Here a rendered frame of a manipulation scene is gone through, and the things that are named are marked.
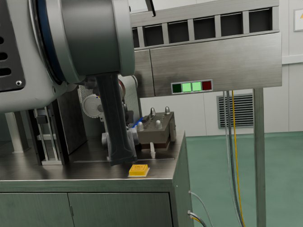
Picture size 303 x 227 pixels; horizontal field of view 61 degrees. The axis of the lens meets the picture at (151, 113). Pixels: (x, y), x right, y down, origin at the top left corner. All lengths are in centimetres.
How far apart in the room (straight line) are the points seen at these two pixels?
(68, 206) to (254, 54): 128
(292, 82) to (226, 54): 261
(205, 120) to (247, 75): 252
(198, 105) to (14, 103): 379
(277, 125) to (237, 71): 268
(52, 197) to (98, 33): 119
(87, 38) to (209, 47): 134
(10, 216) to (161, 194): 83
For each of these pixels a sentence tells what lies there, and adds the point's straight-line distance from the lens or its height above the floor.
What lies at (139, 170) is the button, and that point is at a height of 92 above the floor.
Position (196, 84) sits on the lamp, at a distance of 160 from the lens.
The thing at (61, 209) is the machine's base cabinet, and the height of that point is 73.
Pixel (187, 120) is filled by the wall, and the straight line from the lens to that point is 408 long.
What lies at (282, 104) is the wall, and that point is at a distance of 415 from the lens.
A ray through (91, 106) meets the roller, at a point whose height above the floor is 118.
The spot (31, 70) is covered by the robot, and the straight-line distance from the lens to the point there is 28.
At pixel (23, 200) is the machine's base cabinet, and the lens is 152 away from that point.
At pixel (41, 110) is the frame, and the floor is 119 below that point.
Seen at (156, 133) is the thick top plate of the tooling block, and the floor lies 102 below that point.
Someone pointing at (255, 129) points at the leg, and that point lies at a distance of 186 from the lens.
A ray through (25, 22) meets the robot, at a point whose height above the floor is 146.
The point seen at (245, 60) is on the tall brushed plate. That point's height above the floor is 131.
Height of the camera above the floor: 141
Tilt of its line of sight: 13 degrees down
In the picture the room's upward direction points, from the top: 7 degrees counter-clockwise
